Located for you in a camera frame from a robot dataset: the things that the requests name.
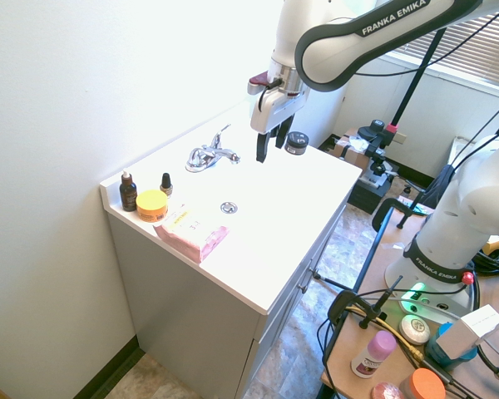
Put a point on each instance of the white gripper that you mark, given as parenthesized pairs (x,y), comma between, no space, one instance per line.
(274,109)

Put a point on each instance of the white Franka Panda arm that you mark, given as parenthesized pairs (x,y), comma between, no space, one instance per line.
(399,37)

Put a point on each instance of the black cosmetic jar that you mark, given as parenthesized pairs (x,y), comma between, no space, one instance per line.
(297,143)

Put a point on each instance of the brown cardboard box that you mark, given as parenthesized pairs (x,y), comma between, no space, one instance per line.
(351,147)

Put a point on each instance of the white sink countertop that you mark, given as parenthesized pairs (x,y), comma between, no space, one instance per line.
(249,216)

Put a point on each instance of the chrome sink drain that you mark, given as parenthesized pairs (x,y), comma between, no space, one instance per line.
(229,207)

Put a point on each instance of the black storage box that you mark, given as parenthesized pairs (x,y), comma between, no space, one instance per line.
(368,193)

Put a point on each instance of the small dark nail polish bottle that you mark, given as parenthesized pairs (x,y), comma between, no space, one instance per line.
(165,185)

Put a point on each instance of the pink wrapped package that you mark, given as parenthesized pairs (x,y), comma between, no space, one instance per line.
(191,237)

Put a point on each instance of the yellow lid cream jar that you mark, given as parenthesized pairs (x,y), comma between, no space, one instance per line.
(151,205)

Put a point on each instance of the black table clamp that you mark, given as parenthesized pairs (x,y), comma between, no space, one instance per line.
(357,305)
(393,212)

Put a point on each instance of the brown dropper bottle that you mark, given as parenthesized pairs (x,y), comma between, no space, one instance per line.
(128,194)

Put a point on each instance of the dark blue cloth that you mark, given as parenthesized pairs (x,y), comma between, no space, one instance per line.
(441,187)

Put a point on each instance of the grey vanity cabinet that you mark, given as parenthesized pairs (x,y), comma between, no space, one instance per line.
(199,316)

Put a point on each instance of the window blinds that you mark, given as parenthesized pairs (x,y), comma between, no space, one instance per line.
(467,45)

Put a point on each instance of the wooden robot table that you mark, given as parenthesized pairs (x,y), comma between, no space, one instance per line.
(382,332)

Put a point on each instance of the pink cap deodorant stick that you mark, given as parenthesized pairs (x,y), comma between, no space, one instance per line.
(373,354)

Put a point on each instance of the red emergency stop button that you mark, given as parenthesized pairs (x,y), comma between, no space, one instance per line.
(466,277)

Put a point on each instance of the blue cup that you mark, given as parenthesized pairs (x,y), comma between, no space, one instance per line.
(447,347)

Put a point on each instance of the pink round soap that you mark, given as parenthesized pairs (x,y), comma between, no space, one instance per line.
(386,391)

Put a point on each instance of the white cardboard box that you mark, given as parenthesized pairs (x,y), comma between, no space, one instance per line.
(474,330)

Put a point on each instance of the orange lid container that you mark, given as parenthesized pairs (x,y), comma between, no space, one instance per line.
(425,384)

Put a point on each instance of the red wrist camera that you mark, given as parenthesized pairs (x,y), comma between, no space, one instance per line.
(258,82)

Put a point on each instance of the black camera mount head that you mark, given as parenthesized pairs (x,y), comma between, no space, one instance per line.
(374,139)

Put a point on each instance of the black camera stand pole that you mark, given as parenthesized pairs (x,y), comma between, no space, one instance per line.
(416,75)

